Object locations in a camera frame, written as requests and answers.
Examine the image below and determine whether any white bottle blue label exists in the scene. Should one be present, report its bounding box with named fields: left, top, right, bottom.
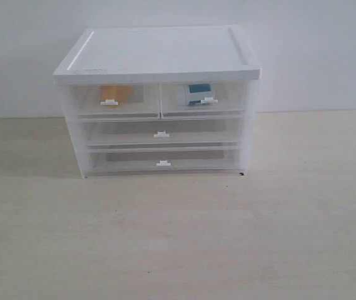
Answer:
left=185, top=83, right=218, bottom=106

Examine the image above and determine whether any yellow cheese wedge block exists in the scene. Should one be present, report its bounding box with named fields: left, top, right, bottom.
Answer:
left=100, top=85, right=133, bottom=108

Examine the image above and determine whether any middle wide clear drawer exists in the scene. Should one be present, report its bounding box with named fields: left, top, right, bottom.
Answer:
left=83, top=119, right=242, bottom=147

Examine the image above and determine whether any wide clear drawer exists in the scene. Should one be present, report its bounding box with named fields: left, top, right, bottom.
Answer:
left=90, top=149, right=240, bottom=174
left=83, top=119, right=242, bottom=147

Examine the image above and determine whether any white plastic drawer cabinet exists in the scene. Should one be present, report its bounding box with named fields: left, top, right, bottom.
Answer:
left=53, top=25, right=262, bottom=178

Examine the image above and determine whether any bottom wide clear drawer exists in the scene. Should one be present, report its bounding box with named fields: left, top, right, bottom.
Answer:
left=90, top=149, right=240, bottom=174

